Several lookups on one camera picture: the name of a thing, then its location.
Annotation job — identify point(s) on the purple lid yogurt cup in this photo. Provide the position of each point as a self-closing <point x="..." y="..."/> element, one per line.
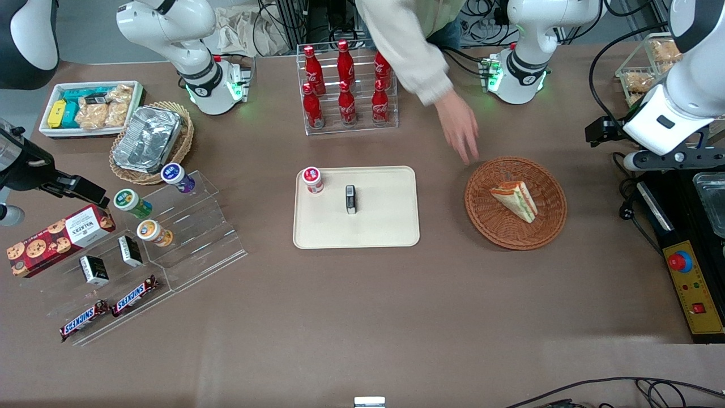
<point x="177" y="177"/>

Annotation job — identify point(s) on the yellow snack box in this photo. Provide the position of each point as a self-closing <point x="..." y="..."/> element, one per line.
<point x="56" y="113"/>

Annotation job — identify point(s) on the forearm in cream sleeve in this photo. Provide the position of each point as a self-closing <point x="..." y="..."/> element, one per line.
<point x="405" y="45"/>

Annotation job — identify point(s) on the clear bin of bread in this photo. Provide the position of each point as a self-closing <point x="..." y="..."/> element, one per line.
<point x="628" y="68"/>

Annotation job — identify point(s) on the clear acrylic stepped stand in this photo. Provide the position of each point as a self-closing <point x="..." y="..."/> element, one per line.
<point x="198" y="243"/>

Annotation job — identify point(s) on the orange lid yogurt cup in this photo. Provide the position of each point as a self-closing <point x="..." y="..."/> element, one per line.
<point x="154" y="233"/>

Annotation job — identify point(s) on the small black white carton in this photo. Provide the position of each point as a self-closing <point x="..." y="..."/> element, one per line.
<point x="130" y="251"/>
<point x="94" y="271"/>

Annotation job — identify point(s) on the small white device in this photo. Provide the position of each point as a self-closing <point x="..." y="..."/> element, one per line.
<point x="369" y="402"/>

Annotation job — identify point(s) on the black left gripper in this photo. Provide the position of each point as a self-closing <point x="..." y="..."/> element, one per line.
<point x="614" y="130"/>

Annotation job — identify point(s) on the Snickers chocolate bar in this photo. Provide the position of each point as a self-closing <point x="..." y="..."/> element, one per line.
<point x="84" y="321"/>
<point x="135" y="296"/>

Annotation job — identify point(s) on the green lid yogurt cup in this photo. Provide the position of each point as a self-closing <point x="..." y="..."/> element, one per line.
<point x="131" y="203"/>

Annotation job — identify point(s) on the red cola bottle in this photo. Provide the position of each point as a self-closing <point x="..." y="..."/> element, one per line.
<point x="346" y="107"/>
<point x="383" y="71"/>
<point x="312" y="110"/>
<point x="313" y="71"/>
<point x="380" y="105"/>
<point x="345" y="62"/>

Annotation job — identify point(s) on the triangle sandwich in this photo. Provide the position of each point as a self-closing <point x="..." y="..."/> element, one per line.
<point x="518" y="201"/>

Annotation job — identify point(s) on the round brown wicker basket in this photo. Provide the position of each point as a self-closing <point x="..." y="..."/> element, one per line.
<point x="544" y="226"/>

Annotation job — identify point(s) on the red lid yogurt cup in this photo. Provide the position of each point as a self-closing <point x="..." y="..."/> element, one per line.
<point x="312" y="180"/>

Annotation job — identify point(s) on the beige plastic tray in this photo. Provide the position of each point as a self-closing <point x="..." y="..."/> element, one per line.
<point x="379" y="226"/>

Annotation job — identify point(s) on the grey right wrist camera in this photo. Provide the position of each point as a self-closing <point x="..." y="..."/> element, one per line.
<point x="10" y="215"/>

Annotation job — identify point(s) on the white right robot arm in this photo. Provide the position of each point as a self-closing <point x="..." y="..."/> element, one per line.
<point x="170" y="22"/>

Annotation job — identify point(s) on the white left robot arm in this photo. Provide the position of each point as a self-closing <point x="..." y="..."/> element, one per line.
<point x="544" y="34"/>

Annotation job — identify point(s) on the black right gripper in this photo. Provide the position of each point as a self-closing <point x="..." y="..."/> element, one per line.
<point x="29" y="168"/>

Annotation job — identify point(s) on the oval light wicker basket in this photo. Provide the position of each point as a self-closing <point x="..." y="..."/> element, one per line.
<point x="184" y="136"/>

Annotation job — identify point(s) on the person's bare hand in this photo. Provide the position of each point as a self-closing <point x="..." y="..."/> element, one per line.
<point x="457" y="122"/>

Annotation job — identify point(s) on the small black packet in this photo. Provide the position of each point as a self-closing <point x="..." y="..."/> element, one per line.
<point x="351" y="199"/>

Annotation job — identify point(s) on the yellow emergency stop box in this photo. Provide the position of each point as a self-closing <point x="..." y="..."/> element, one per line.
<point x="694" y="289"/>

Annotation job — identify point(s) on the clear acrylic bottle rack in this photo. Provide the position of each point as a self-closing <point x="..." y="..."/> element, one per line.
<point x="362" y="129"/>

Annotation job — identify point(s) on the aluminium foil tray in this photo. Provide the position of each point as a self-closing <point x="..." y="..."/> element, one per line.
<point x="146" y="139"/>

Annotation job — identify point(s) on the crumpled beige bag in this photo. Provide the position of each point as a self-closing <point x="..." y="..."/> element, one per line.
<point x="243" y="31"/>

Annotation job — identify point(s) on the white rectangular snack bin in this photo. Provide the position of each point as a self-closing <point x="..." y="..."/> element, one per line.
<point x="51" y="133"/>

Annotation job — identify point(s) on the shiny metal container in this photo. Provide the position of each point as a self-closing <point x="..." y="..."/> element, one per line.
<point x="712" y="204"/>

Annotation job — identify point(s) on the teal snack box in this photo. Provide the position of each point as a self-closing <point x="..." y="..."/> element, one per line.
<point x="71" y="116"/>

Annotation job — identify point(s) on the black equipment base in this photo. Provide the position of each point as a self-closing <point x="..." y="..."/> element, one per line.
<point x="679" y="215"/>

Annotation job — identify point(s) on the red Walkers cookie box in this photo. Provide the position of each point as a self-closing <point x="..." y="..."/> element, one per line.
<point x="56" y="241"/>

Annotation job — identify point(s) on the clear bag of biscuits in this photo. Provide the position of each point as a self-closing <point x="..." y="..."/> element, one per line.
<point x="119" y="105"/>
<point x="92" y="116"/>

